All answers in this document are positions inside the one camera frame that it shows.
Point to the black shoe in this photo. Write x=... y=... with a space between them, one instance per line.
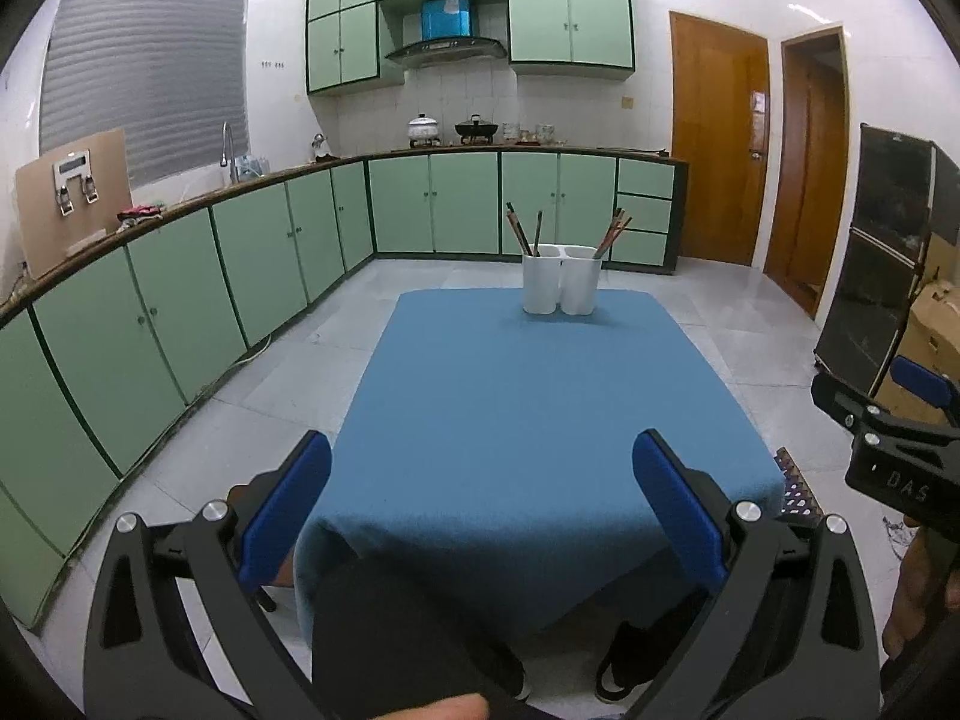
x=635 y=657

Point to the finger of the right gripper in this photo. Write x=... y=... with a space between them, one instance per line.
x=845 y=405
x=934 y=389

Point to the wooden door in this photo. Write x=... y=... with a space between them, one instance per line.
x=720 y=129
x=815 y=149

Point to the range hood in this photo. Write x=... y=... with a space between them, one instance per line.
x=435 y=32

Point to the cardboard board with clips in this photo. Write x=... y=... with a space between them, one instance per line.
x=71 y=198

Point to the sink faucet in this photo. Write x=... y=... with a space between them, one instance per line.
x=228 y=155

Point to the white twin utensil holder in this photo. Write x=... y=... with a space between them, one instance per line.
x=561 y=278

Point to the green upper cabinets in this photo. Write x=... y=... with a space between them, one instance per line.
x=351 y=43

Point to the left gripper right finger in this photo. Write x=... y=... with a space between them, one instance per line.
x=787 y=631

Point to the white cooking pot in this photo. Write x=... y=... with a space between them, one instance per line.
x=423 y=131

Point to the grey window blind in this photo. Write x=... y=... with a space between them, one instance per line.
x=169 y=73

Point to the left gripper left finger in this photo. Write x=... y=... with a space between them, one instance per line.
x=142 y=659

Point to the blue tablecloth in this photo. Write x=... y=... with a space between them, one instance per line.
x=488 y=451

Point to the green lower kitchen cabinets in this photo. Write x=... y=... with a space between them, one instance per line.
x=101 y=360

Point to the black wok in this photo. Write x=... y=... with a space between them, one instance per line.
x=476 y=131

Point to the person's right hand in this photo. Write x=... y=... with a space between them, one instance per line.
x=916 y=594

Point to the cardboard box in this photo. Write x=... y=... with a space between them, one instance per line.
x=931 y=336

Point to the black glass cabinet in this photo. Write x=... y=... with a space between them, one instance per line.
x=903 y=232

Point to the person's black trouser leg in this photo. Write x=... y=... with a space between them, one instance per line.
x=383 y=642

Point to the patterned floor mat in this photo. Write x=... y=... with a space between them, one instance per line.
x=798 y=501

